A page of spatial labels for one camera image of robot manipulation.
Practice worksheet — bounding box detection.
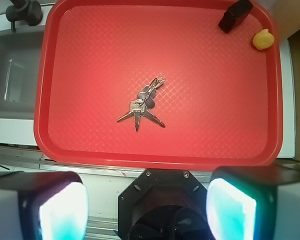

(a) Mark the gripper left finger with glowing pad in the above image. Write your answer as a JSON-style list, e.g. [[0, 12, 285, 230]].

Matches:
[[0, 171, 89, 240]]

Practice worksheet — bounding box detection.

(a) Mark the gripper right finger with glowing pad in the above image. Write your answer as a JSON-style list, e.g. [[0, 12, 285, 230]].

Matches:
[[206, 164, 300, 240]]

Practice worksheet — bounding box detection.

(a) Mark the black box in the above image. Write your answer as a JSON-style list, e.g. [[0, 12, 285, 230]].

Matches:
[[218, 0, 254, 33]]

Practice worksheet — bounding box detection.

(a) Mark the grey sink basin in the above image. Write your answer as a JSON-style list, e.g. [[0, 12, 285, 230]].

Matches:
[[0, 26, 45, 120]]

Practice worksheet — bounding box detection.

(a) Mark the red plastic tray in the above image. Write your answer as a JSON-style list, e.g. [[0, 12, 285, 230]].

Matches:
[[34, 0, 283, 170]]

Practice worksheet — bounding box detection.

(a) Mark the bunch of metal keys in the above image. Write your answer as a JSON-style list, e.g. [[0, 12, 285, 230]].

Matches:
[[116, 77, 166, 132]]

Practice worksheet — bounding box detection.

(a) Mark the yellow rubber duck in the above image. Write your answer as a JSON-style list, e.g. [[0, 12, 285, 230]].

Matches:
[[252, 28, 275, 50]]

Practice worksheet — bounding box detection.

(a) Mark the dark grey faucet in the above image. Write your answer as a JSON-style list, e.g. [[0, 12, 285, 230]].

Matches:
[[5, 0, 43, 32]]

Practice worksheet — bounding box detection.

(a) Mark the black octagonal mount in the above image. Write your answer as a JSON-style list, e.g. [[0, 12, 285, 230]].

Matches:
[[117, 169, 214, 240]]

